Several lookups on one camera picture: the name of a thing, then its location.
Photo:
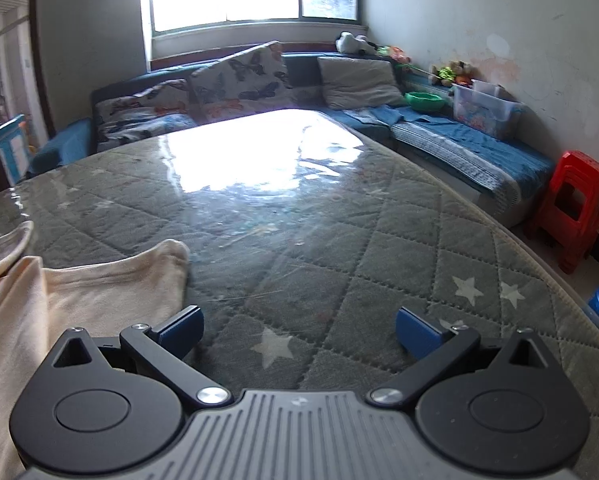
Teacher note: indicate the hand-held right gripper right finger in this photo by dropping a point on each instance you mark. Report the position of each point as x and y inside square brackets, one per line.
[419, 332]

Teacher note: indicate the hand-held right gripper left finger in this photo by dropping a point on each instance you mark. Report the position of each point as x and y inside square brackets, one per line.
[184, 331]

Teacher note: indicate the cream shirt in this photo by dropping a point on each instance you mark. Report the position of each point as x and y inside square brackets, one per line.
[79, 285]

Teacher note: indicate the blue sofa blanket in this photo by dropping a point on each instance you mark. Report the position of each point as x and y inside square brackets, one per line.
[454, 135]

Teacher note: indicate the green plastic bowl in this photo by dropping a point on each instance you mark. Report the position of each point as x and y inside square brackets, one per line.
[424, 101]

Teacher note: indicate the red plastic stool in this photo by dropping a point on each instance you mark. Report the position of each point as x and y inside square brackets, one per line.
[584, 170]

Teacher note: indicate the clear plastic storage box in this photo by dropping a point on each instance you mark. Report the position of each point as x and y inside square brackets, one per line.
[484, 110]

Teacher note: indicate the light blue cabinet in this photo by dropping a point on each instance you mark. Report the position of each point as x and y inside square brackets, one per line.
[9, 150]

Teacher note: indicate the large butterfly print pillow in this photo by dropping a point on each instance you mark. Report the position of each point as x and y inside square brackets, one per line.
[244, 80]

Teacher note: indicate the grey pillow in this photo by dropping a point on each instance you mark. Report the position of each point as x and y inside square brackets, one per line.
[359, 80]

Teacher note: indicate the pile of stuffed toys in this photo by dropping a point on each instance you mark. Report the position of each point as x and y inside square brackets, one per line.
[449, 72]

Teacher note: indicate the orange and green toy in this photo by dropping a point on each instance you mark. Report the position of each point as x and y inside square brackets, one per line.
[394, 54]

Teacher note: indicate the blue sofa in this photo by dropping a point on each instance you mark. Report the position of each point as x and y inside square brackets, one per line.
[304, 67]

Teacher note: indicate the panda plush toy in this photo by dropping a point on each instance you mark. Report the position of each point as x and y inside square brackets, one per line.
[349, 42]

